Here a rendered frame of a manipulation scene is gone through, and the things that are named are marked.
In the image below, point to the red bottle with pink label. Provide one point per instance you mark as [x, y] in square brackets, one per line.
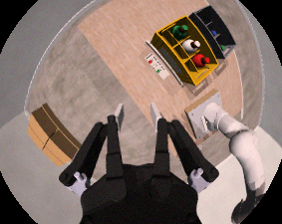
[199, 60]

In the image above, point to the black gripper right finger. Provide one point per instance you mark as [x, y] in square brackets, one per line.
[200, 172]

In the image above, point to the white bottle with grey label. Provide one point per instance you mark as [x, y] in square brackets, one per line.
[190, 46]

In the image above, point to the white paper pick list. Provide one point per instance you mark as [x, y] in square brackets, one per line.
[157, 65]

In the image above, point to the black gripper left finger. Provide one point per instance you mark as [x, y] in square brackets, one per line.
[78, 174]

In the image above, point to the yellow crate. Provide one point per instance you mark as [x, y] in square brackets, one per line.
[177, 58]

